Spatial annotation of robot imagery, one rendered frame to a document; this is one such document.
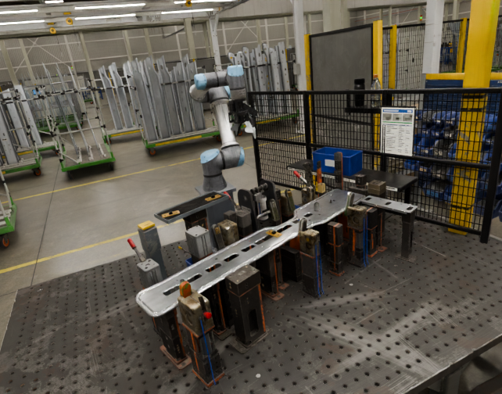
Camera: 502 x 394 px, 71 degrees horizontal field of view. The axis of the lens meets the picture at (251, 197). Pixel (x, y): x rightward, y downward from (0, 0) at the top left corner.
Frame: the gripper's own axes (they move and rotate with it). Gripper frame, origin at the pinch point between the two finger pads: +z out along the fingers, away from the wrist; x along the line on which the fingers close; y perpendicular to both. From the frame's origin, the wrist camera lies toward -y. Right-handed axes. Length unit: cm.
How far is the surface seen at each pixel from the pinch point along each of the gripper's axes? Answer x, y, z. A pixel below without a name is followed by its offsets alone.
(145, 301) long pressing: 24, 79, 44
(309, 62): -161, -239, -25
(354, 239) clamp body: 44, -29, 58
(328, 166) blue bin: -4, -71, 36
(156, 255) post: -5, 59, 44
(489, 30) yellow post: 75, -96, -37
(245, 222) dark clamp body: 9.3, 15.2, 40.2
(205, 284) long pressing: 34, 57, 44
